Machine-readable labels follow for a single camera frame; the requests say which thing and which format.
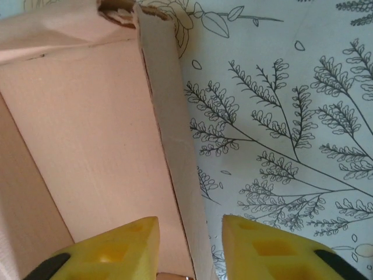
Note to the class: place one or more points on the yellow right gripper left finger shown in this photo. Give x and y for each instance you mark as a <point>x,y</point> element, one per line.
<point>116,253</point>

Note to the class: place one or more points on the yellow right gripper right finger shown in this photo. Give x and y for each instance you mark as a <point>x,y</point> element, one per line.
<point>271,256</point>

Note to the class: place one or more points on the floral tablecloth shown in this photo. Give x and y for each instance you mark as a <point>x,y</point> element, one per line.
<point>291,87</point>

